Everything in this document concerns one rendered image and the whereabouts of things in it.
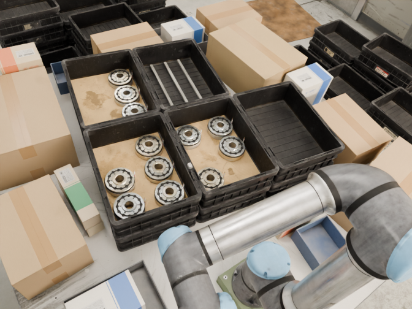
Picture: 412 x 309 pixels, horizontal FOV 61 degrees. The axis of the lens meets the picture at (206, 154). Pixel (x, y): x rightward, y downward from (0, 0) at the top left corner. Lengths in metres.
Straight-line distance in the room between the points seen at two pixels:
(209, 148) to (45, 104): 0.65
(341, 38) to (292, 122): 1.64
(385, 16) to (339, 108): 2.52
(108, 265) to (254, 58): 1.10
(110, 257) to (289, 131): 0.87
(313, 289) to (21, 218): 0.88
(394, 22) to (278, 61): 2.46
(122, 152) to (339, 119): 0.93
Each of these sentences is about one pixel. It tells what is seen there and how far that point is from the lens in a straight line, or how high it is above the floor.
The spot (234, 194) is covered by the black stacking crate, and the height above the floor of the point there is 0.84.
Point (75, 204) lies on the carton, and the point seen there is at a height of 0.82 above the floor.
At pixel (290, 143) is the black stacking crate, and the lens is 1.48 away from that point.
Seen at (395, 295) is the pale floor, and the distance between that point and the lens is 2.36.
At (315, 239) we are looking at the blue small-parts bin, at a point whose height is 0.70.
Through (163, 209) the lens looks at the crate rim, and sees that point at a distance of 1.10.
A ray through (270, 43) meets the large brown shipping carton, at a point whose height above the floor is 0.90.
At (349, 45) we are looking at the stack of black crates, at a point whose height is 0.38.
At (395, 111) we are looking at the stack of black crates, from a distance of 2.46.
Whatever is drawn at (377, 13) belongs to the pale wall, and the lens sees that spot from 4.15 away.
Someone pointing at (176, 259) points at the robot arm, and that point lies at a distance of 0.68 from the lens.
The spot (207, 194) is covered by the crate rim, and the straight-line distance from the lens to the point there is 1.14.
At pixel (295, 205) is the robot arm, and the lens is 0.70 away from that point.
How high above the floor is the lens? 1.90
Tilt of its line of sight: 53 degrees down
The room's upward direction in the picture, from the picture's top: 11 degrees clockwise
